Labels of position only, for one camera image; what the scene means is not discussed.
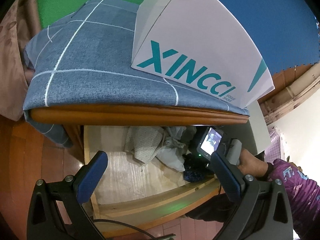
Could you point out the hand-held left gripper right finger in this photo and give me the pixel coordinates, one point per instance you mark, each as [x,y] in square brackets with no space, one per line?
[225,177]

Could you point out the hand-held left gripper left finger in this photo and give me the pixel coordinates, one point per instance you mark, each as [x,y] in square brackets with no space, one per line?
[92,172]

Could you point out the dark blue patterned underwear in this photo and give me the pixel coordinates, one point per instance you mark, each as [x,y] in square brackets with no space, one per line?
[195,172]

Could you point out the grey white underwear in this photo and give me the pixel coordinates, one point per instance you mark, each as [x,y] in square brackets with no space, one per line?
[175,137]

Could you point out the wooden drawer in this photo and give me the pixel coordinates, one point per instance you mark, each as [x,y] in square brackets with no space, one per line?
[140,207]

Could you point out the beige mesh underwear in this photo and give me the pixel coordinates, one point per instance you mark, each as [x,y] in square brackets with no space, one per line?
[145,142]

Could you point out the white shoe box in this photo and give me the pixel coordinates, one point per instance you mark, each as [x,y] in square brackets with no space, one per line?
[200,42]

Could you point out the person's right forearm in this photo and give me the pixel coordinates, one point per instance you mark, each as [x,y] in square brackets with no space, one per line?
[295,185]

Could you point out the person's right hand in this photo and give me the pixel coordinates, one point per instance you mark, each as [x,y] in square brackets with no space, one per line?
[252,162]

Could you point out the person's dark trouser leg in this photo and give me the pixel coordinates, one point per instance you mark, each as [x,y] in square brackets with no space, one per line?
[205,210]

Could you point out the white board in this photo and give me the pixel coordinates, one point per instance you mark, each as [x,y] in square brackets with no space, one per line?
[257,125]

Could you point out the lilac checked cloth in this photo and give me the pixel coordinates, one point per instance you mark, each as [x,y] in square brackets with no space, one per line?
[282,145]

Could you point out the wooden nightstand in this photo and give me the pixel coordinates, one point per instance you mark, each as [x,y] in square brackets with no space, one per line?
[137,115]

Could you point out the cardboard box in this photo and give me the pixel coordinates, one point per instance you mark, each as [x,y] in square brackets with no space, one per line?
[287,92]

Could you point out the blue checked cloth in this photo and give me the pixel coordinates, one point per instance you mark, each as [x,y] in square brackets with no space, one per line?
[100,67]

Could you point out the pink floral curtain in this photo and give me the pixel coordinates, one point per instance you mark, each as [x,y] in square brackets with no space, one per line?
[12,67]

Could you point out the blue foam mat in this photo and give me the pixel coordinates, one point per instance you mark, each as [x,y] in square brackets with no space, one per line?
[275,17]

